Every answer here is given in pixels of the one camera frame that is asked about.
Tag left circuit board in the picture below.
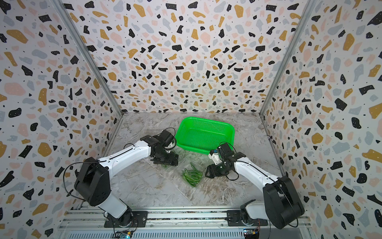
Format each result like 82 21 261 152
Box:
115 231 133 239

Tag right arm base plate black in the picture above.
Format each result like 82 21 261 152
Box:
225 210 269 227

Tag aluminium front rail frame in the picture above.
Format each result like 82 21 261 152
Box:
56 203 315 239

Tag clear container peppers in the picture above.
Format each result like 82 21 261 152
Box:
159 164 178 174
181 162 207 189

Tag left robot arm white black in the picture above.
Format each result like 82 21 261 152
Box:
74 129 179 225

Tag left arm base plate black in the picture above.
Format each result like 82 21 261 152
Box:
103 211 148 230

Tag left corner aluminium post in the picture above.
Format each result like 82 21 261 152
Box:
51 0 123 118

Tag circuit board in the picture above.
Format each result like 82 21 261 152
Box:
243 229 260 239
115 231 133 239

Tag corner aluminium post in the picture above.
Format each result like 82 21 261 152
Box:
51 0 123 118
259 0 316 117

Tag right circuit board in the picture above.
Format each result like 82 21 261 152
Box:
243 229 260 239

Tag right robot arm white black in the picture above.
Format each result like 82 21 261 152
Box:
205 143 305 229

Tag right corner aluminium post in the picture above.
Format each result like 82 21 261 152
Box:
259 0 316 117

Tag green plastic mesh basket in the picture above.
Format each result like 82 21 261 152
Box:
176 117 235 155

